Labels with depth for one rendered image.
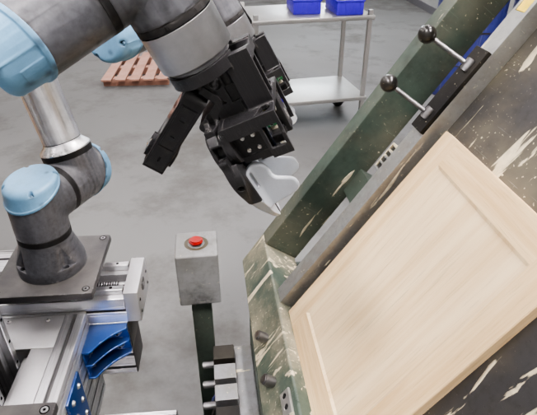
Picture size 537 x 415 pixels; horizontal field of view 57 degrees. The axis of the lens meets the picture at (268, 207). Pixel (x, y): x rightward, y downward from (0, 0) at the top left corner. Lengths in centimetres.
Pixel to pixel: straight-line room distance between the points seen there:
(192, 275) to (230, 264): 142
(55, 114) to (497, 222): 91
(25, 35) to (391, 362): 76
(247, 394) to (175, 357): 112
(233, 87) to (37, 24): 18
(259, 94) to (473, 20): 91
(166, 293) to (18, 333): 151
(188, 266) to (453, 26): 91
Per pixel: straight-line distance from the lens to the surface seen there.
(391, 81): 110
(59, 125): 120
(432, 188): 104
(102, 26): 45
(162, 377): 232
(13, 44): 44
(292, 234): 144
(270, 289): 132
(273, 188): 56
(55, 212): 115
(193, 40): 46
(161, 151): 55
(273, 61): 93
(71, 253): 120
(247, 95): 50
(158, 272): 283
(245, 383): 131
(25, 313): 130
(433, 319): 90
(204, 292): 147
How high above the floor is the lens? 177
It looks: 32 degrees down
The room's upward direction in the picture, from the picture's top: straight up
